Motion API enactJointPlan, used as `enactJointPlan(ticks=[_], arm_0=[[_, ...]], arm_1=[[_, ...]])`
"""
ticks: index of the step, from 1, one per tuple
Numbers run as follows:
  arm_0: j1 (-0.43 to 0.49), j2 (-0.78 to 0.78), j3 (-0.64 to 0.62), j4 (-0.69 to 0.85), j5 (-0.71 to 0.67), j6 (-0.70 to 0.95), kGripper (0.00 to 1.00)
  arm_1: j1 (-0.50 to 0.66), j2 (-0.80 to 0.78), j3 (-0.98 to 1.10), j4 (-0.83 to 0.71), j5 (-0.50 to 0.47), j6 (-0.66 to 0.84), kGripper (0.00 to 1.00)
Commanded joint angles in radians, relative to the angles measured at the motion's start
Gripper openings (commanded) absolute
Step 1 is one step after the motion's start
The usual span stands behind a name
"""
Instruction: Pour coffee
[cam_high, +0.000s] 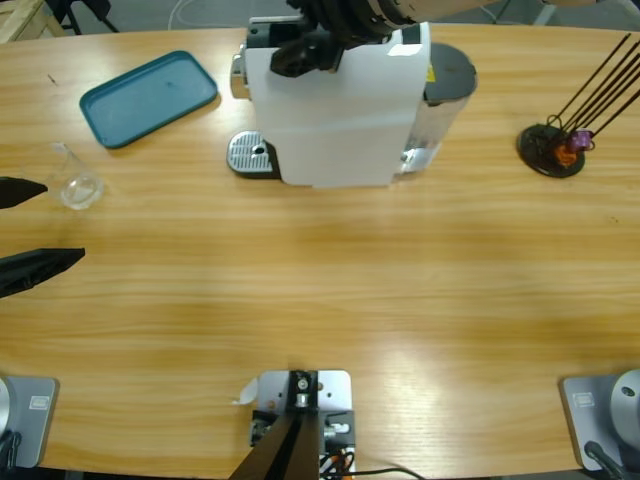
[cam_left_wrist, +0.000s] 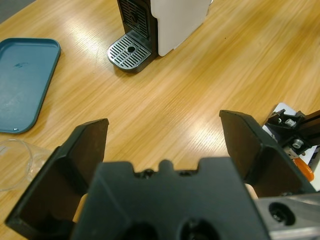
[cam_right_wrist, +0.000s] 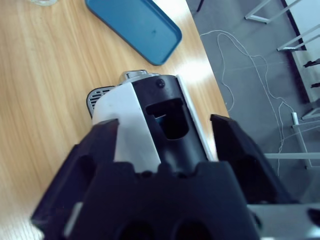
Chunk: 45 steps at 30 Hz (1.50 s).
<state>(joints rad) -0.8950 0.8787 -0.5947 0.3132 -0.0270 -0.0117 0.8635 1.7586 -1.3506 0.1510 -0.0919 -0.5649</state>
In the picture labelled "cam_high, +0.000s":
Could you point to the purple coffee capsule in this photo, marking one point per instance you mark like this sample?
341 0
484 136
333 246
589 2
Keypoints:
581 140

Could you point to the black mount post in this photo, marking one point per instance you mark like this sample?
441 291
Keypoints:
287 445

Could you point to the black capsule holder with rods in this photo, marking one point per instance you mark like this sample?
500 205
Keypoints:
537 150

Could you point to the clear water tank black lid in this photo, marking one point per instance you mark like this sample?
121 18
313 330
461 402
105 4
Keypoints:
450 70

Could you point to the orange coffee capsule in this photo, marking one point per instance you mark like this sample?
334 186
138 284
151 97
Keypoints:
565 156

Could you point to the clear glass cup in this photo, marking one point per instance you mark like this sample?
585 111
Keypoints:
77 192

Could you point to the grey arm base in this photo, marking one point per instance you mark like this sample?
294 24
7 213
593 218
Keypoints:
600 415
32 420

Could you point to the white capsule coffee machine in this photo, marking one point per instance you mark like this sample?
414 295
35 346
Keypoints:
330 125

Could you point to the teal plastic tray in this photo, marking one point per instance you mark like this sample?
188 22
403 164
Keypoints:
147 100

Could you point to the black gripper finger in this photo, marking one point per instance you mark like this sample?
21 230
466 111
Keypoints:
20 192
35 267

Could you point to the white mount block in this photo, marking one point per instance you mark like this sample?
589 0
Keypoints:
332 395

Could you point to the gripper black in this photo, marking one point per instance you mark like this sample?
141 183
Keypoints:
350 20

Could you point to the white paper tag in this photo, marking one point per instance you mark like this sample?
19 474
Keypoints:
246 392

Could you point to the black chair legs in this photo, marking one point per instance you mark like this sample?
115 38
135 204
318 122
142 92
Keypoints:
75 12

